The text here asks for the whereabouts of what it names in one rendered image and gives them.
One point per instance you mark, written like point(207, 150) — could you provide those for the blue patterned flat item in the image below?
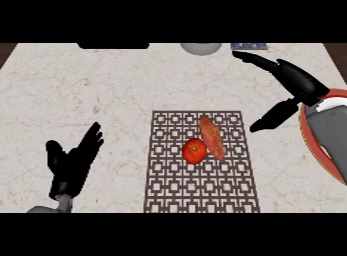
point(249, 46)

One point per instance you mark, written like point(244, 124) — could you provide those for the brown patterned placemat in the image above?
point(200, 186)

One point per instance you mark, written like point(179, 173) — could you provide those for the orange-brown sweet potato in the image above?
point(212, 138)

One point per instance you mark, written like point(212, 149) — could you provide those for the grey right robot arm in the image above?
point(339, 141)

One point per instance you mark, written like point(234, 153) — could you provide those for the black appliance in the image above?
point(113, 45)

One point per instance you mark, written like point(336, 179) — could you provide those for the grey bowl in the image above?
point(201, 48)

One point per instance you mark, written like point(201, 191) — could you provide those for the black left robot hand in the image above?
point(73, 163)

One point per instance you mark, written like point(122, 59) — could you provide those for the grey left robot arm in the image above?
point(52, 206)

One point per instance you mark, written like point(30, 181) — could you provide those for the red tomato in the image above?
point(194, 151)

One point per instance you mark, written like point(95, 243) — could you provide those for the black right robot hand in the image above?
point(294, 80)

